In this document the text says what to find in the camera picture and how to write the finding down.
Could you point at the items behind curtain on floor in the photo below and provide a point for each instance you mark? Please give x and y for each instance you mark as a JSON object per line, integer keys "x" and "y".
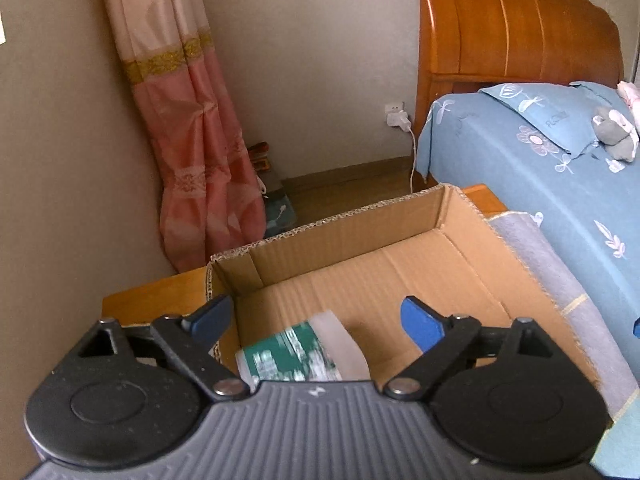
{"x": 280, "y": 214}

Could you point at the pink cloth on bed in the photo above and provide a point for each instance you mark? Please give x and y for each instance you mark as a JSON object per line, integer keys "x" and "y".
{"x": 630, "y": 93}

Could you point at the medical cotton swab jar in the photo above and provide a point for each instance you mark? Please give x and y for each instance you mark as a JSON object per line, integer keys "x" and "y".
{"x": 319, "y": 349}

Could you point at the blue floral pillow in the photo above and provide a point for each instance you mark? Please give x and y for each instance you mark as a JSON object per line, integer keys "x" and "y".
{"x": 562, "y": 113}

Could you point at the brown cardboard box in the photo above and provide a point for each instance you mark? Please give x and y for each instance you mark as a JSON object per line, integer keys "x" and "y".
{"x": 434, "y": 245}

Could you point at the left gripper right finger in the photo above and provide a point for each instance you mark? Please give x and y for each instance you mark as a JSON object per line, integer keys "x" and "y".
{"x": 445, "y": 343}

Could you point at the grey plush toy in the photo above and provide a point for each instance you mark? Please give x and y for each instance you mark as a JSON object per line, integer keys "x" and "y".
{"x": 616, "y": 133}

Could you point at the pink gold-banded curtain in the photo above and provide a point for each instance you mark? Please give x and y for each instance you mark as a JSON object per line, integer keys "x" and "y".
{"x": 212, "y": 200}

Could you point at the orange wooden headboard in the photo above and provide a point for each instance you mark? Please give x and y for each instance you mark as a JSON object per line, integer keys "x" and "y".
{"x": 465, "y": 45}

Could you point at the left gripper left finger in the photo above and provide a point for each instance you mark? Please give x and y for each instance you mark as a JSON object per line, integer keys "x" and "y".
{"x": 186, "y": 342}

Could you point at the white wall charger plug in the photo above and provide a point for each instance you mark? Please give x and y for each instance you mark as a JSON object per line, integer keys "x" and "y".
{"x": 399, "y": 120}

